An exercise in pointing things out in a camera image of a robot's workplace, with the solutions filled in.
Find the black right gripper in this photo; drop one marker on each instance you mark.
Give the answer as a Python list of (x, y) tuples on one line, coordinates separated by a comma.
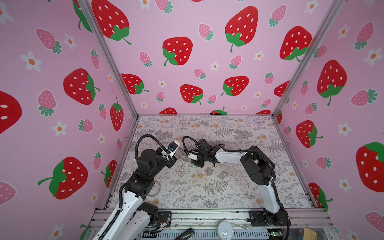
[(196, 162)]

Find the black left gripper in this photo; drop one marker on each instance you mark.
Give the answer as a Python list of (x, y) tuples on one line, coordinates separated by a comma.
[(171, 163)]

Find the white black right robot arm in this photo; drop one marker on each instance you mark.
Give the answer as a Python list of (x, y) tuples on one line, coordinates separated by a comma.
[(260, 169)]

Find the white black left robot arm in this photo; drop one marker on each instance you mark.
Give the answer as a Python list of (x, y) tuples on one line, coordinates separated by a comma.
[(133, 214)]

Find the tan object front right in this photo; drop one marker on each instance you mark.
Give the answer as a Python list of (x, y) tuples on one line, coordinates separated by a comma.
[(308, 234)]

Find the black handle front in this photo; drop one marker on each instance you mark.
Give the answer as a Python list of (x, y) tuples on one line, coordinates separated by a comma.
[(186, 234)]

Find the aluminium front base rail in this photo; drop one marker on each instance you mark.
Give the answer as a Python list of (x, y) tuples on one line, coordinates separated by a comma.
[(172, 222)]

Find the aluminium left rear corner post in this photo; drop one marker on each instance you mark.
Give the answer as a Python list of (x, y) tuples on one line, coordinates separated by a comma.
[(108, 22)]

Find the aluminium corner post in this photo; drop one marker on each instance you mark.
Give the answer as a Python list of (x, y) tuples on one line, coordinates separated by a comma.
[(324, 27), (108, 22)]

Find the aluminium right rear corner post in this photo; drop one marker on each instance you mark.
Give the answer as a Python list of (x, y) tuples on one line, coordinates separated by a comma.
[(324, 27)]

